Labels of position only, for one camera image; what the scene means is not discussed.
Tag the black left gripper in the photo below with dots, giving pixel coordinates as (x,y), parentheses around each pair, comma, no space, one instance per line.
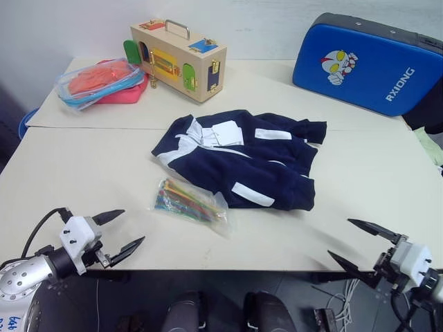
(91,254)

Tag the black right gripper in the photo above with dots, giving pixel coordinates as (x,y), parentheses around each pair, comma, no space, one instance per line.
(384,266)

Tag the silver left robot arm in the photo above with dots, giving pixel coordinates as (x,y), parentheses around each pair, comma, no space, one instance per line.
(20,276)

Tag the clear bag of coloured ties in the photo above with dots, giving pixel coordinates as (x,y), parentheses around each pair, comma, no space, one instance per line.
(187,204)

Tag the black floor power strip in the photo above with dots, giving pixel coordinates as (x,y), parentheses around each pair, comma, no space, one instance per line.
(325,320)

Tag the dark rounded shape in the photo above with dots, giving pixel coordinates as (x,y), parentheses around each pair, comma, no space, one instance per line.
(183,311)
(268,313)

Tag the small white paper tag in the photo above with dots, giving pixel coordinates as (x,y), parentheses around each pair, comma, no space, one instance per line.
(208,137)

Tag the pink fabric bag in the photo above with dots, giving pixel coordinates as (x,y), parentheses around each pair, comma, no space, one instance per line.
(128,95)

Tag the white handwritten label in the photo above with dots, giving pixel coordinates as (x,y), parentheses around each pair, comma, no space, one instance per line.
(14,323)

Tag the navy and white zip jacket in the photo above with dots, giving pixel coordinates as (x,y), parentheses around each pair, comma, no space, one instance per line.
(242,162)

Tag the blue round bin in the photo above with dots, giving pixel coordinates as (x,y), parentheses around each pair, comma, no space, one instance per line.
(24,121)

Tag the large white paper tag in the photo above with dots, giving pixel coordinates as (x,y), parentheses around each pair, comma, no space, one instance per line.
(228,133)

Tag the clear container with orange contents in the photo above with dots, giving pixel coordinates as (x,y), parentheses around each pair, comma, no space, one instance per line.
(93,83)

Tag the blue kick pad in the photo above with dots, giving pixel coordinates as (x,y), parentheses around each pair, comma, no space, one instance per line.
(363,69)

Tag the wooden lock activity box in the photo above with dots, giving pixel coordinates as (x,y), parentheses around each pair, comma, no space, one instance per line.
(204,58)

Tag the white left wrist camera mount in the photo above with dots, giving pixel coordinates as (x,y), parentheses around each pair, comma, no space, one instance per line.
(78,231)

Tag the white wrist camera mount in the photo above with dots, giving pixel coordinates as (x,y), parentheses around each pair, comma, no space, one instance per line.
(78,231)
(413,259)

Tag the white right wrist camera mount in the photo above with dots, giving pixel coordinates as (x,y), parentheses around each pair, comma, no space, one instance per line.
(413,259)

